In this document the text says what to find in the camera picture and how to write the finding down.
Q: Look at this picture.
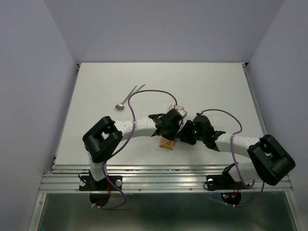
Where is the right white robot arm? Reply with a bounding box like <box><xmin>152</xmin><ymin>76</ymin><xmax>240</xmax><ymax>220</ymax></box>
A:
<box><xmin>177</xmin><ymin>115</ymin><xmax>295</xmax><ymax>191</ymax></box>

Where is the orange cloth napkin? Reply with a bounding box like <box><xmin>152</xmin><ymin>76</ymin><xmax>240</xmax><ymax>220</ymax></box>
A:
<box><xmin>159</xmin><ymin>104</ymin><xmax>184</xmax><ymax>151</ymax></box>

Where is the aluminium frame rail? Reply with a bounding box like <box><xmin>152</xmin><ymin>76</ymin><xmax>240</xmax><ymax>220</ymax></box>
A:
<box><xmin>38</xmin><ymin>164</ymin><xmax>295</xmax><ymax>193</ymax></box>

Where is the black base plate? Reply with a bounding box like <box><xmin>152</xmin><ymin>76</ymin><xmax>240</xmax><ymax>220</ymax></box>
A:
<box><xmin>78</xmin><ymin>175</ymin><xmax>123</xmax><ymax>192</ymax></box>
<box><xmin>204</xmin><ymin>175</ymin><xmax>247</xmax><ymax>191</ymax></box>

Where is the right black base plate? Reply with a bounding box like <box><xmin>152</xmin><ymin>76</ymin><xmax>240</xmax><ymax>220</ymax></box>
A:
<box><xmin>204</xmin><ymin>175</ymin><xmax>247</xmax><ymax>191</ymax></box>

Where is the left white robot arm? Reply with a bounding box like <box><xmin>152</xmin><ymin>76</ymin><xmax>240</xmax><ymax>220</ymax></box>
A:
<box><xmin>82</xmin><ymin>107</ymin><xmax>187</xmax><ymax>190</ymax></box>

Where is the silver metal spoon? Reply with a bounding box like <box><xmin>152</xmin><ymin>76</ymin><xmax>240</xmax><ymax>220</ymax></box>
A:
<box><xmin>115</xmin><ymin>84</ymin><xmax>145</xmax><ymax>111</ymax></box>

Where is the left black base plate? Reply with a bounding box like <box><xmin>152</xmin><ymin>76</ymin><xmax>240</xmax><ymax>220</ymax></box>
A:
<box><xmin>78</xmin><ymin>175</ymin><xmax>123</xmax><ymax>192</ymax></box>

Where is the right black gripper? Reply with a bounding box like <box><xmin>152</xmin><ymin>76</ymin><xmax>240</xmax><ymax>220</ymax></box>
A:
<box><xmin>175</xmin><ymin>120</ymin><xmax>205</xmax><ymax>145</ymax></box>

